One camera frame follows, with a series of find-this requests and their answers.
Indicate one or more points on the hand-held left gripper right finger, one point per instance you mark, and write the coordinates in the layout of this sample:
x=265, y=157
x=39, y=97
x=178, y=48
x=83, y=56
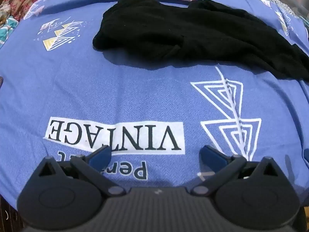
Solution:
x=212, y=156

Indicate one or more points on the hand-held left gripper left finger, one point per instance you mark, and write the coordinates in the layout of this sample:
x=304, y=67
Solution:
x=101, y=156

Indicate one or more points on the black pants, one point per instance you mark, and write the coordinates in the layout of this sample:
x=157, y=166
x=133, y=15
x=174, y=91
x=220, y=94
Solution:
x=193, y=36

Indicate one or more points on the blue printed bedsheet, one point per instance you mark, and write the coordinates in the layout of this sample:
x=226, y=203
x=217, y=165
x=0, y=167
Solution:
x=125, y=96

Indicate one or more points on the teal patterned cloth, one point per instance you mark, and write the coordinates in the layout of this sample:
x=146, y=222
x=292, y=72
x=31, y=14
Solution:
x=7, y=30

